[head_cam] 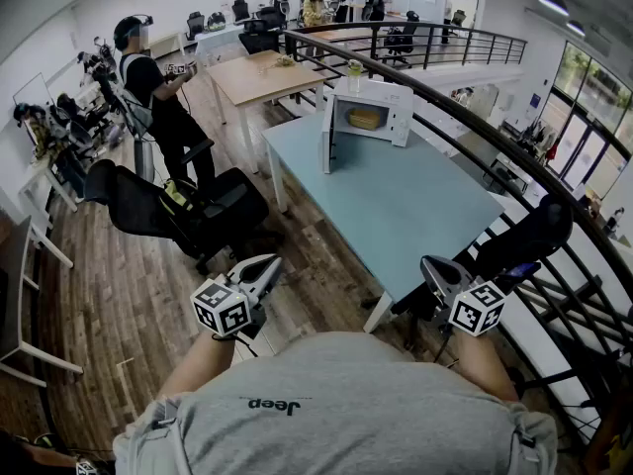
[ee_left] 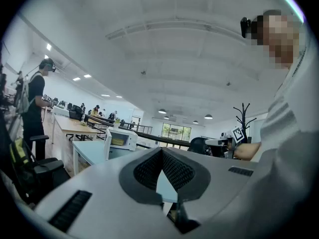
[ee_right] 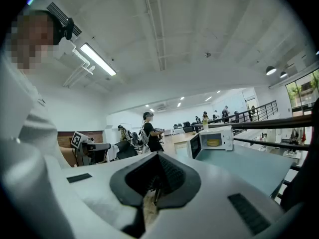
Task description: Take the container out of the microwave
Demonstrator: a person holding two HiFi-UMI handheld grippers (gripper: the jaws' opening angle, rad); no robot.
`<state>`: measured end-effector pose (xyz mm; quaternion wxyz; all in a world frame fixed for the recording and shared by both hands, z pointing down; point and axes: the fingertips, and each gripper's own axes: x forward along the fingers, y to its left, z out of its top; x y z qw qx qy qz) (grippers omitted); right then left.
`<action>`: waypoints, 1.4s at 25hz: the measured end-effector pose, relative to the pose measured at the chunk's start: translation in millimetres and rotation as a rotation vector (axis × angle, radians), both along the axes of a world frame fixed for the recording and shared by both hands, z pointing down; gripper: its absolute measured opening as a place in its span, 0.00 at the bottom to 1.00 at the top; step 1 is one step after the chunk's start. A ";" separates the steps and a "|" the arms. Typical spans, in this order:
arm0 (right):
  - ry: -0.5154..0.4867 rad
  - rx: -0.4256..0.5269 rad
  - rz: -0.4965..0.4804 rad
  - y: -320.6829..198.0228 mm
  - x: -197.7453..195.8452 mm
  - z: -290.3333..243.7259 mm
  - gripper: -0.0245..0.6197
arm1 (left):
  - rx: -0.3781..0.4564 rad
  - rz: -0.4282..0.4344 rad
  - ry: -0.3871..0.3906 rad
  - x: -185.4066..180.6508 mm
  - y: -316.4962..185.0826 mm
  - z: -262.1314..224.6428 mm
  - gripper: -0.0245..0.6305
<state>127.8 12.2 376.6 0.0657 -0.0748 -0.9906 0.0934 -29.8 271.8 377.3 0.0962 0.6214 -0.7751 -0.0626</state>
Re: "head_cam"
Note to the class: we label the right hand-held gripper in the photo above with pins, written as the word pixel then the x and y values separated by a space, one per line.
pixel 477 310

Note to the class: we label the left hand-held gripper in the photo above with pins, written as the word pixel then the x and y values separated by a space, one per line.
pixel 222 307

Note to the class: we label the yellow bowl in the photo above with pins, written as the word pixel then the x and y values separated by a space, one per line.
pixel 363 118

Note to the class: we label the white microwave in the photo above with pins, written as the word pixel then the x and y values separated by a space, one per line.
pixel 395 102

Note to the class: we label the person's left forearm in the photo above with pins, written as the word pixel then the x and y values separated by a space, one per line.
pixel 198 364

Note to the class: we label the person's right forearm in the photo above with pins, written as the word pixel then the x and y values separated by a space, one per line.
pixel 484 364

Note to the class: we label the black phone with lit screen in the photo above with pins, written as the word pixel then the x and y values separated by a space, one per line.
pixel 519 270

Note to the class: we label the light blue table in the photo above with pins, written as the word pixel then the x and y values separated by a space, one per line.
pixel 395 206

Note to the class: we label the black office chair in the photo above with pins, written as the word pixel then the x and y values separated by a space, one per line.
pixel 403 35
pixel 133 206
pixel 539 230
pixel 195 25
pixel 241 9
pixel 259 35

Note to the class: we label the yellow-green reflective vest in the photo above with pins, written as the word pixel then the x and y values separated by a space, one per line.
pixel 175 198

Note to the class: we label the person's grey t-shirt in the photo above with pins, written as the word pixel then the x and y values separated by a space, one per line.
pixel 346 423

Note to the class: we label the black curved metal railing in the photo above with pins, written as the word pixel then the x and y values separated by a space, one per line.
pixel 445 102

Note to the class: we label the light wooden table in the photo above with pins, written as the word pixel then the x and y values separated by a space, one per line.
pixel 257 79

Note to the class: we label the dried flower sprig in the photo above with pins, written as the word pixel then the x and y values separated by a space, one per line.
pixel 282 61

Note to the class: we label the clear bottle with green lid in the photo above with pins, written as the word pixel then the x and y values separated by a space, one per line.
pixel 355 81

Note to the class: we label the glass entrance doors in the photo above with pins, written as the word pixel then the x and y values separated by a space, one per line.
pixel 588 117

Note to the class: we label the rack of black equipment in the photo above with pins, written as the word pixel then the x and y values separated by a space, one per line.
pixel 74 126

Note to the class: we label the white table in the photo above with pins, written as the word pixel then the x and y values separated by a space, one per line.
pixel 217 35

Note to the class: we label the black helmet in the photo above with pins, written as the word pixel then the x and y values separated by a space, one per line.
pixel 216 21

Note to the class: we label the round ceiling lamp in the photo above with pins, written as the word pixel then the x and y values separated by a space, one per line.
pixel 554 4
pixel 576 28

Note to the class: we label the white frame desk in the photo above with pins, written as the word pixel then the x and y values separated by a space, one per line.
pixel 54 361

